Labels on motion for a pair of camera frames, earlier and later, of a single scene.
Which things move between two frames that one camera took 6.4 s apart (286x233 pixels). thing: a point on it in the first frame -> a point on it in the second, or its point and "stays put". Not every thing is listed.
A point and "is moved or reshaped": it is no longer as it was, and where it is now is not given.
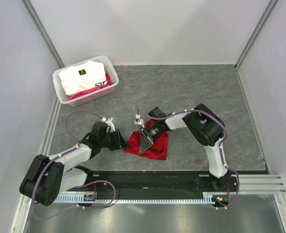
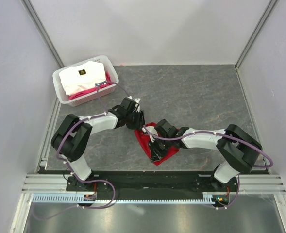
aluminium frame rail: x=260 y=184 stays put
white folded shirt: x=75 y=78 stays put
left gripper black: x=122 y=142 -> x=140 y=122
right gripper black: x=146 y=142 -> x=156 y=153
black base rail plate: x=156 y=182 stays put
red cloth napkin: x=158 y=150 is moved or reshaped
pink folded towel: x=109 y=82 stays put
